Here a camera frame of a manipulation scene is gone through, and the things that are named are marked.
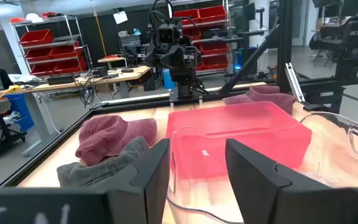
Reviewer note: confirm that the black aluminium table frame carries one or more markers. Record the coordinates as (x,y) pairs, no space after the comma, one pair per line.
(286,46)

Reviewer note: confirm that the silver aluminium bar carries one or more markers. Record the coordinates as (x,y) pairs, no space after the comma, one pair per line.
(294,82)

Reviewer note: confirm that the maroon cap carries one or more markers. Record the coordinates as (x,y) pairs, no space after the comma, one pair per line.
(269,96)
(110,137)

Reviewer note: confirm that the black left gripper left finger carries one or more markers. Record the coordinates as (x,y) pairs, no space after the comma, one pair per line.
(148,193)

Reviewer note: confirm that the black equipment stand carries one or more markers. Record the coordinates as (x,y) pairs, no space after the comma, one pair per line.
(350,46)

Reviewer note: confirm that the blue box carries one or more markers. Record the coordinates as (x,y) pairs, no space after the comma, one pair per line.
(168,79)

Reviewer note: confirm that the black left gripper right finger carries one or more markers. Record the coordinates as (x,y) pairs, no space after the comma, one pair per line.
(253,193)

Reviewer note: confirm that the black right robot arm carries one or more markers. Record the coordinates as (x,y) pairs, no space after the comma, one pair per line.
(183,84)

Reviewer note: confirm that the small wooden table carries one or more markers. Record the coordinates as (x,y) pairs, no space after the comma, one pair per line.
(112,59)

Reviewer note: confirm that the wooden top desk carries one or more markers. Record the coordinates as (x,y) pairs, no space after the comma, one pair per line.
(129,74)

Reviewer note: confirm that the dark grey cap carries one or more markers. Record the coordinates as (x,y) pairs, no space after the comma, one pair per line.
(98,171)

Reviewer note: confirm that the white paper sign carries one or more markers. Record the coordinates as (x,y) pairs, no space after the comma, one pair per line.
(120,17)

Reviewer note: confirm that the grey parts drawer cabinet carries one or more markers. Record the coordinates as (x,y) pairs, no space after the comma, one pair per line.
(130,40)

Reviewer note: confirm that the clear plastic bin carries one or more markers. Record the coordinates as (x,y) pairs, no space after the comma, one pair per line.
(197,196)

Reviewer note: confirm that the white strip bar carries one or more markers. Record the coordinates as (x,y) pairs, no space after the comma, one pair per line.
(135,98)

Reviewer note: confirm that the red plastic storage bin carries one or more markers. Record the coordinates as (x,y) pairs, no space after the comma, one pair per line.
(65,51)
(42,70)
(212,13)
(214,62)
(213,48)
(70,66)
(37,54)
(36,37)
(186,15)

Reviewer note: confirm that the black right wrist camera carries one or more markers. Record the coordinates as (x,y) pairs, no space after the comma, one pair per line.
(166,35)

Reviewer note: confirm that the yellow pole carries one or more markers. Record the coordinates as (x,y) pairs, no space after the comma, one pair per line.
(99,34)

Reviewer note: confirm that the blue plastic bin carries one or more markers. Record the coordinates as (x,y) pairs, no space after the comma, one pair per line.
(20,109)

